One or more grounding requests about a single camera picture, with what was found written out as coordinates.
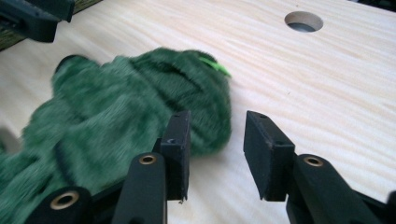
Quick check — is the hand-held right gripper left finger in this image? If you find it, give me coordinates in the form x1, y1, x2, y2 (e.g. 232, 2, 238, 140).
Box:
152, 109, 191, 202

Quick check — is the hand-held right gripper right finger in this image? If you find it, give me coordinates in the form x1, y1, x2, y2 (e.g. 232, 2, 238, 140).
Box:
243, 109, 296, 203

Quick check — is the dark green fuzzy cloth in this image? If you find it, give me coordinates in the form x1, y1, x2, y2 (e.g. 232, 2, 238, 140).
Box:
0, 47, 233, 224

